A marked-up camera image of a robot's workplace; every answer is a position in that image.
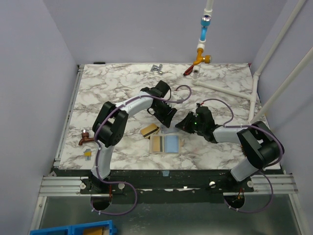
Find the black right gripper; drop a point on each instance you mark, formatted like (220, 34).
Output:
(193, 123)

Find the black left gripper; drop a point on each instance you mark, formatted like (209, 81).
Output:
(166, 119)

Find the silver VIP card stack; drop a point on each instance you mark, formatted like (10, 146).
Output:
(166, 130)

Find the gold card stack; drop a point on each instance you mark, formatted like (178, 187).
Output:
(149, 130)

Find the single gold card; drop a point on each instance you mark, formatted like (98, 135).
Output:
(157, 144)

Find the beige card holder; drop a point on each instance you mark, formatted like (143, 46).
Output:
(172, 144)

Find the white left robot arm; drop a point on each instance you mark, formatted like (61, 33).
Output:
(110, 124)

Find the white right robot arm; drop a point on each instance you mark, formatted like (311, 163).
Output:
(260, 146)

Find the silver metal clamp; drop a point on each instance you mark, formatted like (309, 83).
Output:
(157, 68)

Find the brass faucet tap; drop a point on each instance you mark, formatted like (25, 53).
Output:
(202, 58)

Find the brown faucet on table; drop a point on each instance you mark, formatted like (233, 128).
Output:
(85, 138)

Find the hex key set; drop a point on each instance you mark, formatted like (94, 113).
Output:
(87, 154)

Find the blue pipe valve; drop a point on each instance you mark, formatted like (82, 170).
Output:
(205, 23)

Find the blue plastic bin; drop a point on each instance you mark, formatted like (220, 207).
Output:
(78, 229)

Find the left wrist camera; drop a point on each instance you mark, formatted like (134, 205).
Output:
(176, 97)

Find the red handled tool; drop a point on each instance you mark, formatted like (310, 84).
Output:
(188, 71)

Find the white PVC pipe frame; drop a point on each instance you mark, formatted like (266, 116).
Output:
(282, 75)

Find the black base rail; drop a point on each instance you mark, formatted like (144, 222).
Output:
(163, 186)

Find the aluminium extrusion frame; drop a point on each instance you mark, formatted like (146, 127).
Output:
(54, 185)

